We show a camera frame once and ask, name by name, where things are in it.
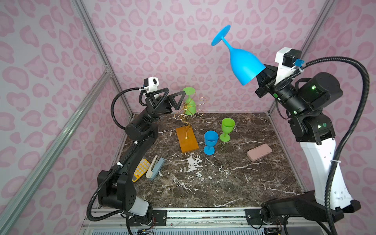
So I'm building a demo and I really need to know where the blue wine glass back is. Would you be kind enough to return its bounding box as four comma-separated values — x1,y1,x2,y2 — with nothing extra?
211,25,266,86

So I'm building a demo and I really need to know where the blue wine glass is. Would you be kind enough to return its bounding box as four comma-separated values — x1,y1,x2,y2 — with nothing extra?
211,25,266,86
204,130,218,155

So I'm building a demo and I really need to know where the blue wine glass front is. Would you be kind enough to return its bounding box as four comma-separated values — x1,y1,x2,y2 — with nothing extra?
204,130,218,155

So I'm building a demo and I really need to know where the green wine glass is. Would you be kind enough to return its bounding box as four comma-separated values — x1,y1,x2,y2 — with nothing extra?
220,118,235,142
183,87,196,116

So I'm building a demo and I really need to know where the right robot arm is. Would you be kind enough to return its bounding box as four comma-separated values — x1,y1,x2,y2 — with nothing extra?
256,56,370,235

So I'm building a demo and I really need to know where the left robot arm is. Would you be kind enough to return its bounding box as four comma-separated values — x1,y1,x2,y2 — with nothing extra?
86,88,186,225

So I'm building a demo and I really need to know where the green wine glass back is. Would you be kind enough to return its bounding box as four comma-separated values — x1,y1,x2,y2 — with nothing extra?
183,87,196,116

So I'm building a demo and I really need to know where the wooden rack base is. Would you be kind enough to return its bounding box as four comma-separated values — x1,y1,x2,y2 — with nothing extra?
176,126,199,153

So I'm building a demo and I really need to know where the blue white stapler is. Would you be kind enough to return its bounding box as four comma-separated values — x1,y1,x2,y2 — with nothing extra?
146,155,165,181

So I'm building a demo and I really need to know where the yellow calculator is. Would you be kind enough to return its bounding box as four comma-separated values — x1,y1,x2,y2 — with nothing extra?
132,158,151,183

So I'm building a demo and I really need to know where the pink case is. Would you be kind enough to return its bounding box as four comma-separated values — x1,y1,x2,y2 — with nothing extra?
247,144,272,162

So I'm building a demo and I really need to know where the gold wire glass rack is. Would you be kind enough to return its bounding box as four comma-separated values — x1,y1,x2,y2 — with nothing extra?
174,97,207,140

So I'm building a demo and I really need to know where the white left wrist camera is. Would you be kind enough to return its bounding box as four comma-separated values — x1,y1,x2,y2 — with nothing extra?
144,77,159,93

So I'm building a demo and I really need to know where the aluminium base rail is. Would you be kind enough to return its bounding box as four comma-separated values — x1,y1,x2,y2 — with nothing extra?
79,207,326,235

